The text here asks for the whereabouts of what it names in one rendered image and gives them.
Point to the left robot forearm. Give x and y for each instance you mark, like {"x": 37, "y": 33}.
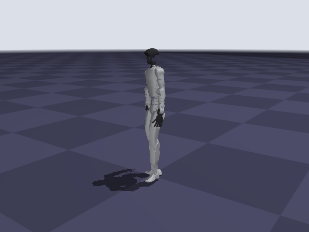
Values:
{"x": 161, "y": 100}

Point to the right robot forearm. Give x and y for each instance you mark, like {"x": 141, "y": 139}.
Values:
{"x": 147, "y": 100}

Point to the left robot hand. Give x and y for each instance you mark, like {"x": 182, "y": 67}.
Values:
{"x": 159, "y": 119}

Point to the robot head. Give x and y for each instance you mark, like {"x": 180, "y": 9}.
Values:
{"x": 151, "y": 53}

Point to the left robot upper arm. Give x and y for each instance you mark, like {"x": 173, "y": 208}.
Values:
{"x": 159, "y": 72}

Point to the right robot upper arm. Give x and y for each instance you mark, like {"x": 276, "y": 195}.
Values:
{"x": 146, "y": 90}

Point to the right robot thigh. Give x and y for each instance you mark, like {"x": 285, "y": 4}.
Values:
{"x": 147, "y": 123}

